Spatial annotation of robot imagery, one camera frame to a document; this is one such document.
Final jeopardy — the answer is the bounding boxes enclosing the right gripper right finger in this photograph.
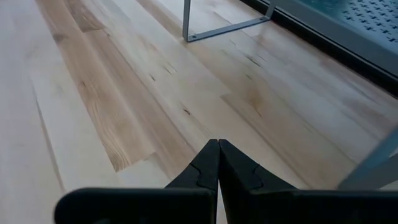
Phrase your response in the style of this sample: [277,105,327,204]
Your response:
[218,138,297,192]

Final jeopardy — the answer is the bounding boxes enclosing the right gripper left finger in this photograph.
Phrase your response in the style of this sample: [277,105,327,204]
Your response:
[164,138,219,190]

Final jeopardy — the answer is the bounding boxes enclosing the grey perforated metal shelf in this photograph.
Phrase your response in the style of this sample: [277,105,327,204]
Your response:
[182,0,398,191]

